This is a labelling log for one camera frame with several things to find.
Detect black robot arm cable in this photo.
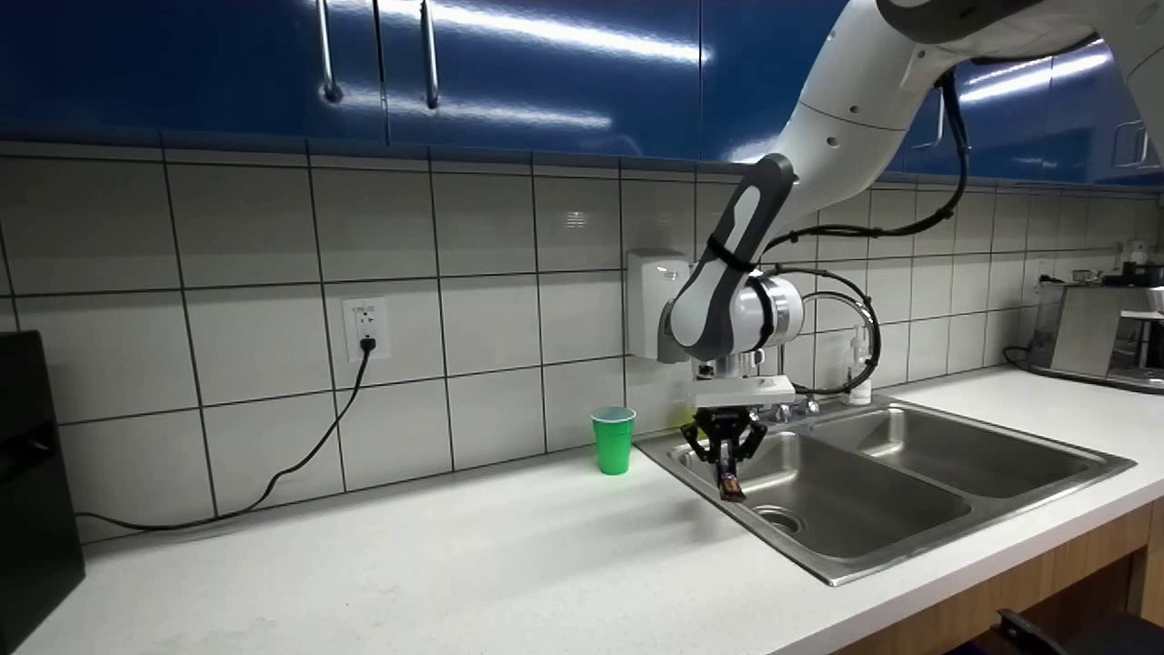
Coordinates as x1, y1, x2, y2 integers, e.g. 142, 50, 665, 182
758, 69, 975, 402

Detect green plastic cup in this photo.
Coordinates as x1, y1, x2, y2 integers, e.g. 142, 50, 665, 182
589, 403, 640, 482

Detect silver coffee machine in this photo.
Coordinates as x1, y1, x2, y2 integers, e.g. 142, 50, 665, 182
1042, 281, 1164, 398

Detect stainless steel double sink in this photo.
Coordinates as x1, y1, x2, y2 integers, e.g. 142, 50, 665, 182
636, 398, 1139, 588

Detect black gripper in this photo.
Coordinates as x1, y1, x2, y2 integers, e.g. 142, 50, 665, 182
680, 403, 769, 488

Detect blue cabinet door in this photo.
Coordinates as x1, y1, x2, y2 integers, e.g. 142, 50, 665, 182
698, 0, 955, 174
375, 0, 708, 170
0, 0, 383, 157

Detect wooden lower cabinet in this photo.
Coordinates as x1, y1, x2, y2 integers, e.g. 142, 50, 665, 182
832, 503, 1164, 655

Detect small dark pot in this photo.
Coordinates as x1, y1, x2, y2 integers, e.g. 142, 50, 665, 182
1112, 248, 1164, 290

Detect black chair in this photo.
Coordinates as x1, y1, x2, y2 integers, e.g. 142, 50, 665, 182
991, 604, 1164, 655

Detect blue upper cabinets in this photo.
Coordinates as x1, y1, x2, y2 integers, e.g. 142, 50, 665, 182
938, 34, 1164, 188

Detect black power cord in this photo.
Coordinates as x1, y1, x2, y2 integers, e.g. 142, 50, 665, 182
71, 337, 383, 540

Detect clear pump soap bottle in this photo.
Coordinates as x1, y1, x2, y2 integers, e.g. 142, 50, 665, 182
838, 325, 877, 408

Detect silver cabinet handle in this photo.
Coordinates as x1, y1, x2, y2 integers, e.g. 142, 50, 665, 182
313, 0, 345, 108
417, 0, 442, 112

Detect white wall outlet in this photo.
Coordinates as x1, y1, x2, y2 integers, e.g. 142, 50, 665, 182
341, 296, 393, 365

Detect black countertop appliance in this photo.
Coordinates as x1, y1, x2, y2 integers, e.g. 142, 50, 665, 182
0, 326, 87, 655

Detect white wall soap dispenser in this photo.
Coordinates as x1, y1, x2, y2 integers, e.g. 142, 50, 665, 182
623, 250, 694, 368

